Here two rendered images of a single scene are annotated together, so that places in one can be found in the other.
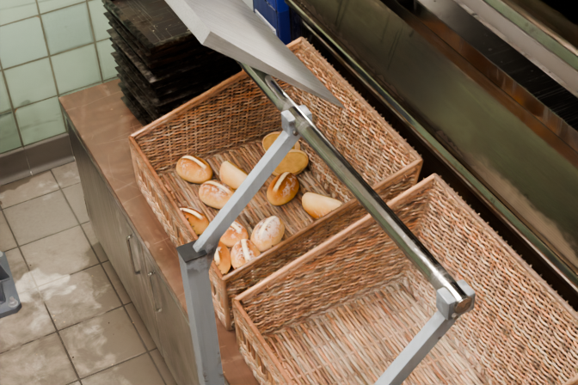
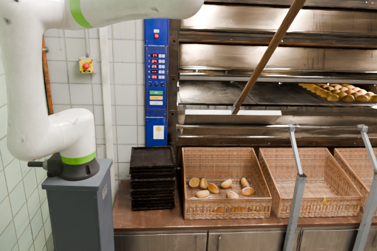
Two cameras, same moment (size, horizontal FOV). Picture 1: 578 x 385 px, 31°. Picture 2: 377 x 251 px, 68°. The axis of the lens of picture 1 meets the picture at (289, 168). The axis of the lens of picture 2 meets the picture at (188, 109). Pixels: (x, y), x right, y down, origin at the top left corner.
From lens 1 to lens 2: 2.35 m
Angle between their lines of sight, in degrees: 64
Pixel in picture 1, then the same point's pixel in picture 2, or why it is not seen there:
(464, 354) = (289, 182)
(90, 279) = not seen: outside the picture
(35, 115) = not seen: outside the picture
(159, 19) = (156, 161)
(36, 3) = (28, 217)
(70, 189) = not seen: outside the picture
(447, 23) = (259, 106)
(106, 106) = (128, 216)
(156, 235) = (215, 222)
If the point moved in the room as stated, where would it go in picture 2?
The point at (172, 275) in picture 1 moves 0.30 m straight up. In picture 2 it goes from (238, 223) to (243, 181)
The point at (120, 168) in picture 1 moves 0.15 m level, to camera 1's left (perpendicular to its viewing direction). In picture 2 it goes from (171, 221) to (161, 238)
